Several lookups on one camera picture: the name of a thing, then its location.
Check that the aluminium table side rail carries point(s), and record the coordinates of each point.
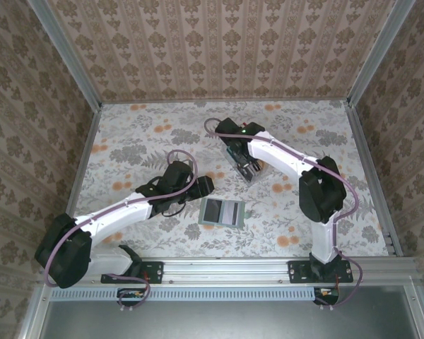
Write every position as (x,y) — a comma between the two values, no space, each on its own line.
(82,169)
(371,169)

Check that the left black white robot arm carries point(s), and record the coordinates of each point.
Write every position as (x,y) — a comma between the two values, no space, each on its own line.
(63,257)

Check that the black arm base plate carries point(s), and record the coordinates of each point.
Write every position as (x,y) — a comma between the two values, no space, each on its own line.
(155,272)
(297,272)

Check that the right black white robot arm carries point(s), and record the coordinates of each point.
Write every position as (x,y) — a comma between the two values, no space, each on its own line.
(321,197)

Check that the grey metal panel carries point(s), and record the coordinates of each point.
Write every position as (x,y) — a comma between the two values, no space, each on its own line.
(215,321)

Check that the grey striped credit card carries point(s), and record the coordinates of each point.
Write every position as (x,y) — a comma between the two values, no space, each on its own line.
(231,212)

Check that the aluminium mounting rail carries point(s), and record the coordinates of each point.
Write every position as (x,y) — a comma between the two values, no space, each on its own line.
(226,270)

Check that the floral patterned table cover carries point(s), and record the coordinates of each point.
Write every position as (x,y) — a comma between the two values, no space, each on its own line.
(145,134)

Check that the aluminium frame post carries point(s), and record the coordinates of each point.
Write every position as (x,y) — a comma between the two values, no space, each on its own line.
(374,49)
(67,53)

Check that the black connector board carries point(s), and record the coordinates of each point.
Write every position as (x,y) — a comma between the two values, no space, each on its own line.
(132,296)
(326,296)

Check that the clear acrylic card organizer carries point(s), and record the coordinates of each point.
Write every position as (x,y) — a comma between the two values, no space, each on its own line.
(258,177)

